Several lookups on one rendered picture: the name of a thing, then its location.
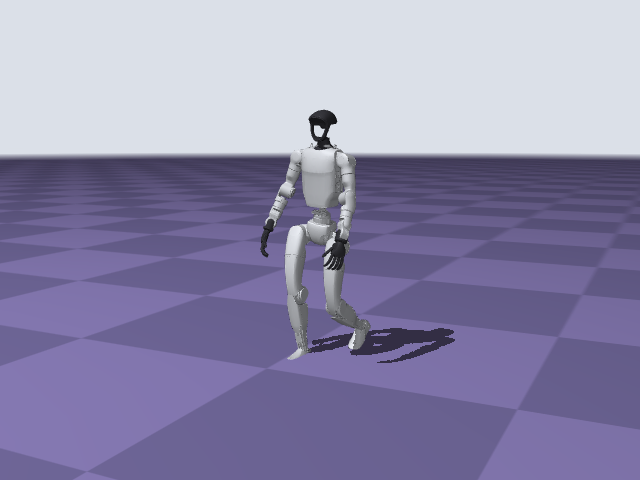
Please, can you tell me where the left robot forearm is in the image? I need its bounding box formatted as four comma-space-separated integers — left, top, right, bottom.
337, 191, 356, 240

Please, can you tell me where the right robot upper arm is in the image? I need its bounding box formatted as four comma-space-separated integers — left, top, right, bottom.
279, 150, 303, 198

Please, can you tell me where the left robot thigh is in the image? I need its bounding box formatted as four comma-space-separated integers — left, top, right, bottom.
323, 231, 350, 317

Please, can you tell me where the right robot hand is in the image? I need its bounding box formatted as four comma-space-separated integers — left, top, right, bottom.
260, 219, 274, 257

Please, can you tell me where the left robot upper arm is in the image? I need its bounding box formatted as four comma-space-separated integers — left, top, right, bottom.
336, 152, 356, 205

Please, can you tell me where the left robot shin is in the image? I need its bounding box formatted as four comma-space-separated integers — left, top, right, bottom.
331, 299, 365, 331

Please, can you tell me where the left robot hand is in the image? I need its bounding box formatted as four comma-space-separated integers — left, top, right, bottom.
322, 229, 348, 270

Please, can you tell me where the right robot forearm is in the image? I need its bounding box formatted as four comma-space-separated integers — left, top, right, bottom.
265, 183, 288, 228

